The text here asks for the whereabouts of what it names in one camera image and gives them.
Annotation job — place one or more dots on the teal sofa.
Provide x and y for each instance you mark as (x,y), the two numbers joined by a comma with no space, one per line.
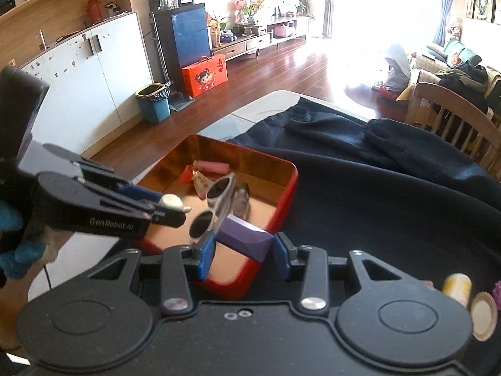
(454,49)

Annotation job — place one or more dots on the grey dustpan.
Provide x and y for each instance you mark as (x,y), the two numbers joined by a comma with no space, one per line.
(182,101)

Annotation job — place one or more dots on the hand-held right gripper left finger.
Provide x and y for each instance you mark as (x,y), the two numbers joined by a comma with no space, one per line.
(206,256)

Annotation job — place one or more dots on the red kettle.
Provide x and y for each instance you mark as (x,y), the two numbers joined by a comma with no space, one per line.
(94,9)

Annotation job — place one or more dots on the orange snack packet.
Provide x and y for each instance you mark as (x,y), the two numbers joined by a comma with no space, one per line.
(201,184)

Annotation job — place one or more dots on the dark blue cloth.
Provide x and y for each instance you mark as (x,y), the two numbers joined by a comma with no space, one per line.
(391,203)

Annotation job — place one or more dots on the grey curtain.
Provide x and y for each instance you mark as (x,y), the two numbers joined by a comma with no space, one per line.
(330,4)

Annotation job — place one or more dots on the blue curtain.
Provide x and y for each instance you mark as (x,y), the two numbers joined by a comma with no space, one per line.
(446,4)

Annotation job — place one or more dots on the light blue cloth bundle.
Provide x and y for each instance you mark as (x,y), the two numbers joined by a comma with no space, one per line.
(395,70)

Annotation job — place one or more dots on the orange gift box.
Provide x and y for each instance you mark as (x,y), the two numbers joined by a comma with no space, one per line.
(203,76)

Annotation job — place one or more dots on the white cabinet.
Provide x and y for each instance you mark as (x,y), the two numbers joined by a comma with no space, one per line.
(98,86)

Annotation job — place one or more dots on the teal trash bin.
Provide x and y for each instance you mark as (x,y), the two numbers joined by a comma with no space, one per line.
(154,105)

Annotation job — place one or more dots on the purple toy figure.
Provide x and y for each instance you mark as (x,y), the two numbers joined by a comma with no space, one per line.
(498,290)

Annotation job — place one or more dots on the small cream eraser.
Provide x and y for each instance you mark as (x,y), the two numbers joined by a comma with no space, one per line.
(172,201)

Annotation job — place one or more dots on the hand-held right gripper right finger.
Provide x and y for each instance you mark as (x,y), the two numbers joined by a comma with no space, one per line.
(281,258)

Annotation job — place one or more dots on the red tin box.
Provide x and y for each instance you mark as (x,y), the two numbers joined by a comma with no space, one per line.
(262,166)

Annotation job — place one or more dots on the clear packet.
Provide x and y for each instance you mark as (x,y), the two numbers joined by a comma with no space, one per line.
(242,199)

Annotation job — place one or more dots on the cream plastic bottle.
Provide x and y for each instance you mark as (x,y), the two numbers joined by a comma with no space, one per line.
(458,288)

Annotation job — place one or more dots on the small purple box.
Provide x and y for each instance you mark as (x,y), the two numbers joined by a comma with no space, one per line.
(242,235)

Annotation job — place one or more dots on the pink candy tube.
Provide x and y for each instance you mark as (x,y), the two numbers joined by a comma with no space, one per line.
(211,166)

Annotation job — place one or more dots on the wooden dining chair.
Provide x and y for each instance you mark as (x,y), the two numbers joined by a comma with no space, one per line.
(450,103)

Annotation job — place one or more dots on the plush doll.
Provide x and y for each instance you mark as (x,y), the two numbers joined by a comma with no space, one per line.
(455,30)

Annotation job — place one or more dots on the red snack packet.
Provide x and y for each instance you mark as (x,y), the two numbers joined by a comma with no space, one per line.
(187,174)

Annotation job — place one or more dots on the wooden wall shelf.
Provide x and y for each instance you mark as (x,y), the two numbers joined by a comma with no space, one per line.
(58,0)

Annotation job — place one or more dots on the dark clothes pile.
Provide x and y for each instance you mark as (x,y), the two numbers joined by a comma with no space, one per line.
(462,82)

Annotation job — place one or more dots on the white sunglasses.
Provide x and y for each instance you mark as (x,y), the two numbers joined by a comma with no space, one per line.
(217,190)

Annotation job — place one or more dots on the person's left hand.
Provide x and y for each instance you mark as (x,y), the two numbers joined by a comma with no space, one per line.
(27,254)

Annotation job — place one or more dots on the wooden television cabinet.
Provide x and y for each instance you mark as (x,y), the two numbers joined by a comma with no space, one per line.
(242,43)

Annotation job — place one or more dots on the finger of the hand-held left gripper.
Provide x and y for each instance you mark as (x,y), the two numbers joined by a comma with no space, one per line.
(137,194)
(164,217)

